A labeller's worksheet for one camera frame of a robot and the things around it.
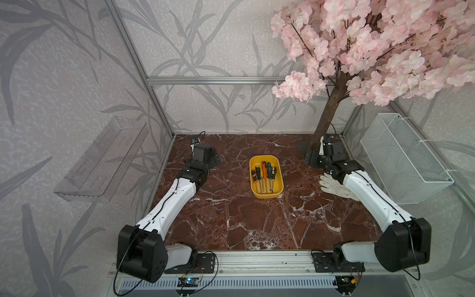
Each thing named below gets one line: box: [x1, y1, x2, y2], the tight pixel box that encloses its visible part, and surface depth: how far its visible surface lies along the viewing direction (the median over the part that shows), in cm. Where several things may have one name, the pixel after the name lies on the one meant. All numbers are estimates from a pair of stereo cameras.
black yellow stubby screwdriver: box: [271, 166, 276, 194], surface depth 101 cm
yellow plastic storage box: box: [249, 154, 285, 199], surface depth 101 cm
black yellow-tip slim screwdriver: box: [255, 166, 263, 194], surface depth 101 cm
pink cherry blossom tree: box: [270, 0, 475, 157], surface depth 54 cm
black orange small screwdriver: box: [251, 170, 258, 194], surface depth 101 cm
